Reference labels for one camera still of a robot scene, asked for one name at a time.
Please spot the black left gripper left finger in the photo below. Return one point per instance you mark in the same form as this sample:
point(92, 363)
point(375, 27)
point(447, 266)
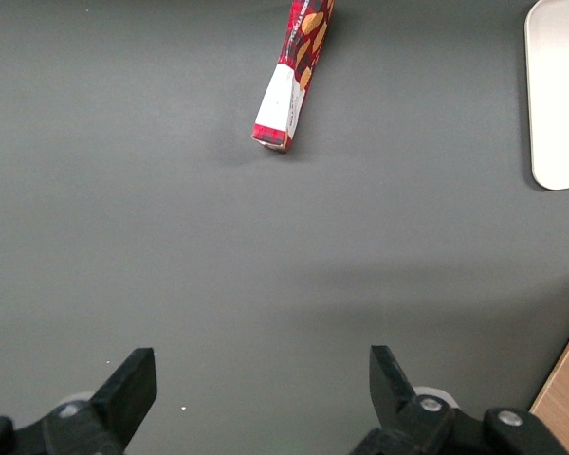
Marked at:
point(123, 393)

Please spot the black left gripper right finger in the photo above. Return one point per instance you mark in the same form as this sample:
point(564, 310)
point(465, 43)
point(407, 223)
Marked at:
point(393, 393)

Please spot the red cookie box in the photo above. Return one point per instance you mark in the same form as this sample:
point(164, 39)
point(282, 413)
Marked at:
point(294, 71)

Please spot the beige plastic tray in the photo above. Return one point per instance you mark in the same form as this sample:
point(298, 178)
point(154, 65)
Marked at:
point(559, 95)

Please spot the wooden drawer cabinet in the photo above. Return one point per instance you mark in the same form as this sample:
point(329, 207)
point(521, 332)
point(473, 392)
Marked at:
point(566, 407)

